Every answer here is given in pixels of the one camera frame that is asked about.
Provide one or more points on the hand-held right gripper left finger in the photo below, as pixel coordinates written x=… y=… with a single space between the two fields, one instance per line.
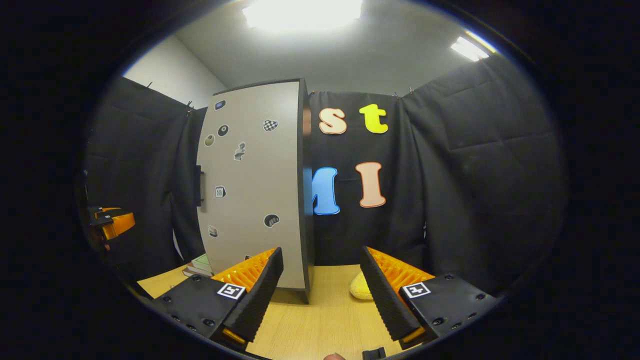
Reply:
x=257 y=300

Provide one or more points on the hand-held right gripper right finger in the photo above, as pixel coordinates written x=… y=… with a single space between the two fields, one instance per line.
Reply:
x=385 y=300

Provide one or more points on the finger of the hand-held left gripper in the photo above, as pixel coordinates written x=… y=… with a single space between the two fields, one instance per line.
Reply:
x=120 y=225
x=107 y=210

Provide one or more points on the light grey cabinet door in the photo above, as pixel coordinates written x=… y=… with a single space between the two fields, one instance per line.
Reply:
x=250 y=200

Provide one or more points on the yellow plush toy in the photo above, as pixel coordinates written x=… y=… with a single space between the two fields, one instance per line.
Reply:
x=359 y=289

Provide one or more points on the pinkish brown book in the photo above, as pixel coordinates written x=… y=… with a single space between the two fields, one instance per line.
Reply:
x=196 y=270

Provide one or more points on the grey brown book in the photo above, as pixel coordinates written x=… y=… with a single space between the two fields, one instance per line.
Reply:
x=189 y=274

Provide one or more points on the black backdrop cloth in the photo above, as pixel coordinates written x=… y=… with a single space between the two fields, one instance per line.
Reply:
x=475 y=175

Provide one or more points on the large ceiling light panel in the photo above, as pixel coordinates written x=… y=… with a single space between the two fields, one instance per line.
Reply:
x=302 y=14

